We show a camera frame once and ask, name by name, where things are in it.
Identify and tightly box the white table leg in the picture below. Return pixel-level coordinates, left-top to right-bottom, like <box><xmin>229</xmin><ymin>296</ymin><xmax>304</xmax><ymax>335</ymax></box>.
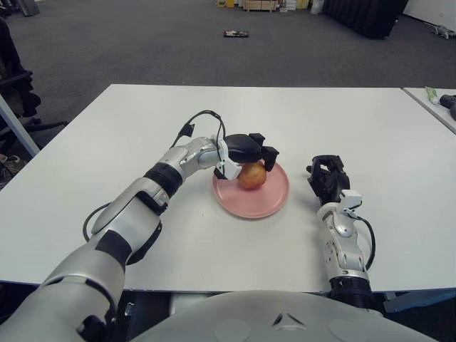
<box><xmin>0</xmin><ymin>94</ymin><xmax>40</xmax><ymax>157</ymax></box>

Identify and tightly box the white box stack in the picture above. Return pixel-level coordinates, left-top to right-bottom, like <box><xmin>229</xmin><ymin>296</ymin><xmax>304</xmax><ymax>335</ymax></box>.
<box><xmin>279</xmin><ymin>0</ymin><xmax>311</xmax><ymax>11</ymax></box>

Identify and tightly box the grey toy figure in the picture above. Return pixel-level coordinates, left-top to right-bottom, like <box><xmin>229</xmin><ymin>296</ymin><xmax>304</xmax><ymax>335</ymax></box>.
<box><xmin>430</xmin><ymin>25</ymin><xmax>456</xmax><ymax>39</ymax></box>

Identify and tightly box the wooden crate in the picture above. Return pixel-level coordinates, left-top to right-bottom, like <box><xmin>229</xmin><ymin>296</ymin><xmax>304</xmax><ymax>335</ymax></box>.
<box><xmin>242</xmin><ymin>0</ymin><xmax>279</xmax><ymax>12</ymax></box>

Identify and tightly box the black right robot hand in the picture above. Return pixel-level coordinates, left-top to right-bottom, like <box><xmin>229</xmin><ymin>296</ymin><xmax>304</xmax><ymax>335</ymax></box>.
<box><xmin>305</xmin><ymin>154</ymin><xmax>352</xmax><ymax>206</ymax></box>

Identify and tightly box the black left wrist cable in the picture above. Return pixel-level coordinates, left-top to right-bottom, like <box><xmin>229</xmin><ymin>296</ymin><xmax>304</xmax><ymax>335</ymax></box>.
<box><xmin>170</xmin><ymin>110</ymin><xmax>226</xmax><ymax>150</ymax></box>

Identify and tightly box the pink round plate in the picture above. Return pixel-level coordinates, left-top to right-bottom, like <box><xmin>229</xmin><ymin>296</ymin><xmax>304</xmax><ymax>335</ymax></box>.
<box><xmin>212</xmin><ymin>162</ymin><xmax>290</xmax><ymax>219</ymax></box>

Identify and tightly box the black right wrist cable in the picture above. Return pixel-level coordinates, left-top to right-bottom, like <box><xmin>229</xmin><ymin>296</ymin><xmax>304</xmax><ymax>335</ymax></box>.
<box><xmin>358</xmin><ymin>216</ymin><xmax>377</xmax><ymax>271</ymax></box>

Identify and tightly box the blue table frame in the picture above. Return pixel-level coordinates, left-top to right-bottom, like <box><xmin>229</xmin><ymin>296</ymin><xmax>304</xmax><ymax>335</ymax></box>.
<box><xmin>383</xmin><ymin>291</ymin><xmax>456</xmax><ymax>314</ymax></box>

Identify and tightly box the red yellow apple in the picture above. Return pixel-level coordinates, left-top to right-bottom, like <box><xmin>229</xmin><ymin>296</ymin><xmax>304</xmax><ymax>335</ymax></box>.
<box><xmin>237</xmin><ymin>162</ymin><xmax>268</xmax><ymax>190</ymax></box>

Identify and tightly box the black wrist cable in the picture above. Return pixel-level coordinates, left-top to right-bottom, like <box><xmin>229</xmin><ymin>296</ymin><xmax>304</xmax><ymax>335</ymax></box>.
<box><xmin>358</xmin><ymin>216</ymin><xmax>377</xmax><ymax>271</ymax></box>
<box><xmin>170</xmin><ymin>110</ymin><xmax>226</xmax><ymax>150</ymax></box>

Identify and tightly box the dark sneaker shoe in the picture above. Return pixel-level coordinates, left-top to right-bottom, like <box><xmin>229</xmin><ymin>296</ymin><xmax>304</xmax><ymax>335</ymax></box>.
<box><xmin>0</xmin><ymin>153</ymin><xmax>21</xmax><ymax>179</ymax></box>

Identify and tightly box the black left elbow cable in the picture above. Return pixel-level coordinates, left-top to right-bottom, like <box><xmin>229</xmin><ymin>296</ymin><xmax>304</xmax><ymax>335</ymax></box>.
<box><xmin>82</xmin><ymin>202</ymin><xmax>143</xmax><ymax>266</ymax></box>

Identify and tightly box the large black cabinet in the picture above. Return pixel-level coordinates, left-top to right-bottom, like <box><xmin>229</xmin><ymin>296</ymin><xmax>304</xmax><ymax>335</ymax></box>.
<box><xmin>322</xmin><ymin>0</ymin><xmax>410</xmax><ymax>40</ymax></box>

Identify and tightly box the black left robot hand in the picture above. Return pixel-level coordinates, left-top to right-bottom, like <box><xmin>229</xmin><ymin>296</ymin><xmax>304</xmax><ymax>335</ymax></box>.
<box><xmin>224</xmin><ymin>132</ymin><xmax>279</xmax><ymax>174</ymax></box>

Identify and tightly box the grey robot torso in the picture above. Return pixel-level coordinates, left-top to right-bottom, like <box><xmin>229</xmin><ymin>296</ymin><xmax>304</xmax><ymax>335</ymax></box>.
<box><xmin>131</xmin><ymin>290</ymin><xmax>432</xmax><ymax>342</ymax></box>

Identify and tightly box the black office chair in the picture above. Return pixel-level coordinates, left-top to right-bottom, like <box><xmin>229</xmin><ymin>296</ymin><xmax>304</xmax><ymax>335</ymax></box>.
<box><xmin>0</xmin><ymin>17</ymin><xmax>68</xmax><ymax>133</ymax></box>

